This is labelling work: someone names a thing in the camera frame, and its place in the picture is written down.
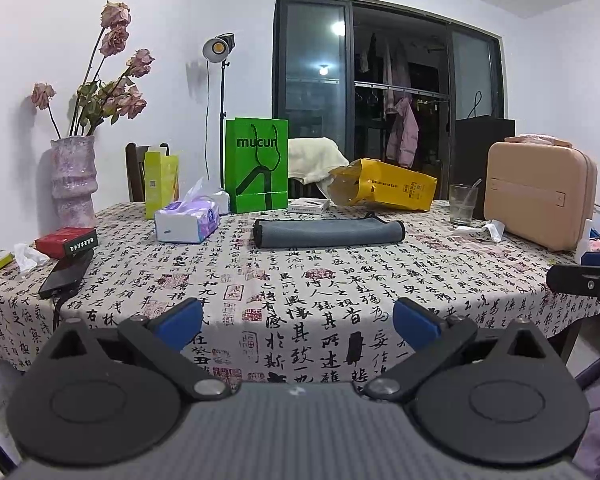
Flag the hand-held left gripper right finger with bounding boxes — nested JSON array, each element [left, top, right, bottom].
[[364, 297, 560, 402]]

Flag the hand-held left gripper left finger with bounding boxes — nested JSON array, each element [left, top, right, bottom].
[[44, 297, 229, 402]]

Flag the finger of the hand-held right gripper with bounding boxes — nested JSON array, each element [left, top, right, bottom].
[[546, 251, 600, 306]]

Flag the grey zipper pouch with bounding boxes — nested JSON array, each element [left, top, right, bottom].
[[252, 213, 407, 250]]

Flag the beige hard suitcase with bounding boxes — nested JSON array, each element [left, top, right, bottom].
[[483, 141, 599, 253]]

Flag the purple white tissue pack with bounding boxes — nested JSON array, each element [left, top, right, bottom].
[[153, 177, 222, 245]]

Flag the crumpled white tissue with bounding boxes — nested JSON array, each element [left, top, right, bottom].
[[452, 219, 504, 242], [13, 242, 51, 277]]

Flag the black phone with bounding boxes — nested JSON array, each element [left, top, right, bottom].
[[38, 249, 95, 301]]

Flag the clear drinking glass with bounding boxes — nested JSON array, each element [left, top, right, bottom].
[[448, 179, 483, 226]]

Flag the red black box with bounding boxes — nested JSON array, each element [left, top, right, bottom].
[[34, 227, 99, 260]]

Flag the small yellow-green bag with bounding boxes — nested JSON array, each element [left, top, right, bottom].
[[143, 147, 180, 220]]

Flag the yellow paper bag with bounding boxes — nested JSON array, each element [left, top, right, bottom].
[[326, 158, 439, 212]]

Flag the pink folded cloth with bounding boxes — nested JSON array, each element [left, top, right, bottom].
[[504, 133, 574, 149]]

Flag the dark wooden chair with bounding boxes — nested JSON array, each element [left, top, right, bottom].
[[125, 142, 171, 204]]

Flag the small white flat box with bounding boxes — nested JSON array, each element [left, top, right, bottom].
[[287, 197, 331, 215]]

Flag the pink ceramic vase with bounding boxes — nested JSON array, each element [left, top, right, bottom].
[[49, 135, 99, 231]]

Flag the green paper bag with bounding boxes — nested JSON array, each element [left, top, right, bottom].
[[223, 117, 290, 215]]

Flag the black speaker cabinet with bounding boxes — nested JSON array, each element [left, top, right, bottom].
[[454, 115, 516, 221]]

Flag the hanging pink jacket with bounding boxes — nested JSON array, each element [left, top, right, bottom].
[[385, 96, 420, 169]]

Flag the cream white cloth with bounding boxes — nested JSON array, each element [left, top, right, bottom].
[[287, 137, 352, 186]]

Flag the dried pink roses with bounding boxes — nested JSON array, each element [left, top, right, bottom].
[[30, 0, 156, 141]]

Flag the black framed sliding door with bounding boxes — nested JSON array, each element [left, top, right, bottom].
[[273, 0, 507, 202]]

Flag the studio lamp on stand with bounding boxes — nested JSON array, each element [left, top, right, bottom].
[[202, 33, 236, 188]]

